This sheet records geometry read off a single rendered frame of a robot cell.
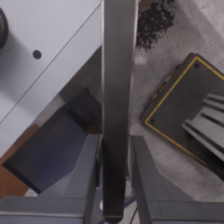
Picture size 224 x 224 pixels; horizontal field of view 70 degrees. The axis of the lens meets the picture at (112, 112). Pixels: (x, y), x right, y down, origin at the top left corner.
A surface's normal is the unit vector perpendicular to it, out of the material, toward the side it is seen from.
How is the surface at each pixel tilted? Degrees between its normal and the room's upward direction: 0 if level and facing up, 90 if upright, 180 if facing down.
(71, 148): 0
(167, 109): 0
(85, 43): 11
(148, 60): 0
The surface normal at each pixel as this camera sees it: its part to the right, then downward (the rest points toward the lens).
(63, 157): -0.01, 0.25
